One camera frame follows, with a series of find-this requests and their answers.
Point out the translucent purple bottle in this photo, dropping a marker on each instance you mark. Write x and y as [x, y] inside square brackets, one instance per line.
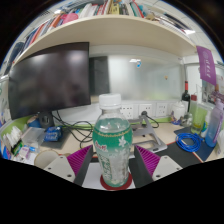
[214, 125]

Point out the small blue box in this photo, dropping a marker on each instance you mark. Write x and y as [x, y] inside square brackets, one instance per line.
[53, 134]

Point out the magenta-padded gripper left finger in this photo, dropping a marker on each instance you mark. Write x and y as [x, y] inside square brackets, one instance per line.
[78, 161]

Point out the grey metal laptop stand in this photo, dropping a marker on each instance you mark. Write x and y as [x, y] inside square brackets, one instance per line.
[148, 133]

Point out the black computer monitor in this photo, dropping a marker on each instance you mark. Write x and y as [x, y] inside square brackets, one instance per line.
[50, 80]

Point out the green-labelled clear drink bottle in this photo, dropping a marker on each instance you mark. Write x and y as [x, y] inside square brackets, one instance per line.
[112, 143]

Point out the purple hanging banner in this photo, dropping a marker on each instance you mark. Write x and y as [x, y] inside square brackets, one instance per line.
[206, 65]

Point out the white tissue stack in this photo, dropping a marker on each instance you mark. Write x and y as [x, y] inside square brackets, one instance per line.
[12, 137]

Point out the dark wine bottle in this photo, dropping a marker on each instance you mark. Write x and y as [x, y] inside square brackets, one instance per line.
[186, 98]

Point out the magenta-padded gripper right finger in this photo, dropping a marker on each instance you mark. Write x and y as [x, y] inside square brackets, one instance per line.
[148, 160]

